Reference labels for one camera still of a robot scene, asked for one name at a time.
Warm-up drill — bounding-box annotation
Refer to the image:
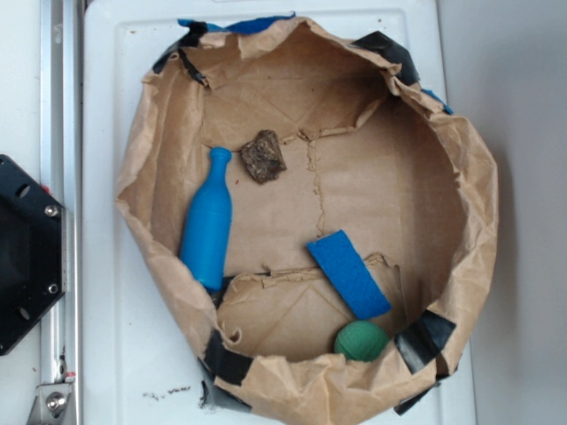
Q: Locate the aluminium frame rail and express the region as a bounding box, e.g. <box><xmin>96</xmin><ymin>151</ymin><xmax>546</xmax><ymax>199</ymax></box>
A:
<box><xmin>27</xmin><ymin>1</ymin><xmax>86</xmax><ymax>424</ymax></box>

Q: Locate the blue foam block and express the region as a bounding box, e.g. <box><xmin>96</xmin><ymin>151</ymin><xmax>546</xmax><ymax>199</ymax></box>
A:
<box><xmin>307</xmin><ymin>230</ymin><xmax>392</xmax><ymax>320</ymax></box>

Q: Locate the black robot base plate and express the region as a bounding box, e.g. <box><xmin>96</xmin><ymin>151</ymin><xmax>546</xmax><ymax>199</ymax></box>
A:
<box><xmin>1</xmin><ymin>154</ymin><xmax>65</xmax><ymax>356</ymax></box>

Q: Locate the white plastic tray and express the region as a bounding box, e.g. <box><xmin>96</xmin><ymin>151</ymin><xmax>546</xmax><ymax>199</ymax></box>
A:
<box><xmin>78</xmin><ymin>1</ymin><xmax>446</xmax><ymax>424</ymax></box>

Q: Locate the blue plastic bottle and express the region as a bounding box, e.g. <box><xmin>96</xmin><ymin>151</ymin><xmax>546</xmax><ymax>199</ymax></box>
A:
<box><xmin>179</xmin><ymin>147</ymin><xmax>232</xmax><ymax>292</ymax></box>

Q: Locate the dark brown rock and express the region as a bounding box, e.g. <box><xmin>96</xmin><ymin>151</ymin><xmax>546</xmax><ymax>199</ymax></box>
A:
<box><xmin>240</xmin><ymin>129</ymin><xmax>287</xmax><ymax>184</ymax></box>

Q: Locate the green rubber ball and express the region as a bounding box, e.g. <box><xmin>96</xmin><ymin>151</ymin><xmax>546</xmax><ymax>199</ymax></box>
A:
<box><xmin>333</xmin><ymin>321</ymin><xmax>390</xmax><ymax>362</ymax></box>

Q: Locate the brown paper bag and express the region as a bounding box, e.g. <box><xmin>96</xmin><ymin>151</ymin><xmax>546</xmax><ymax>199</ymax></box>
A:
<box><xmin>116</xmin><ymin>18</ymin><xmax>498</xmax><ymax>424</ymax></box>

